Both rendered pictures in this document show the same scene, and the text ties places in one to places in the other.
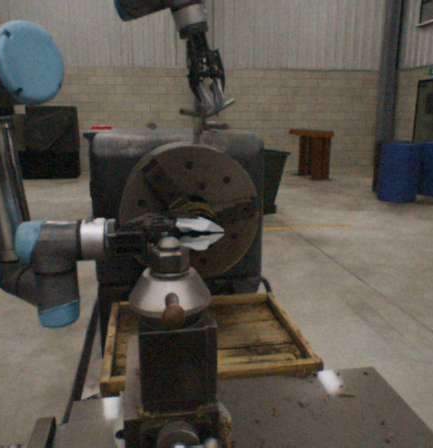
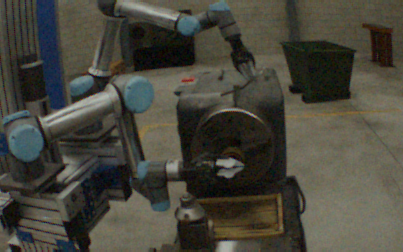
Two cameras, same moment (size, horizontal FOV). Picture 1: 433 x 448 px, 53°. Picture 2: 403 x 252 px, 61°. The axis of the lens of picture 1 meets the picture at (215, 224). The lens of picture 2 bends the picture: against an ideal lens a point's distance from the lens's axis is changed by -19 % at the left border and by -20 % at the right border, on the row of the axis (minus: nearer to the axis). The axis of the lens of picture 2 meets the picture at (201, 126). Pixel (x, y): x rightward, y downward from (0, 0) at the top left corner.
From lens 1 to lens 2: 0.66 m
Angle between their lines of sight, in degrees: 18
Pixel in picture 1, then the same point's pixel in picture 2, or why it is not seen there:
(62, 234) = (158, 169)
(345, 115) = (401, 14)
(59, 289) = (158, 195)
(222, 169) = (250, 123)
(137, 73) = not seen: outside the picture
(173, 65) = not seen: outside the picture
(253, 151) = (276, 103)
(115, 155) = (191, 110)
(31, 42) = (138, 87)
